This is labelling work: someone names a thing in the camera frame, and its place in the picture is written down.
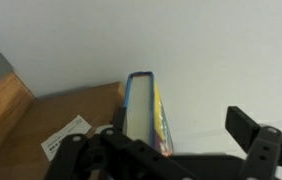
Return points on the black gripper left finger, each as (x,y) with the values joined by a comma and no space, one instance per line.
(141,156)

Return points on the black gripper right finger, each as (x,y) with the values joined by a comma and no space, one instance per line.
(264,150)

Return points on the colourful blue-edged book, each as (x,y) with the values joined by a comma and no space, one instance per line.
(141,106)

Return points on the brown cardboard box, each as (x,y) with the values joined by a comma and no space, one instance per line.
(64,106)

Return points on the white printed label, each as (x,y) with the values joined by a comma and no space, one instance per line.
(66,135)

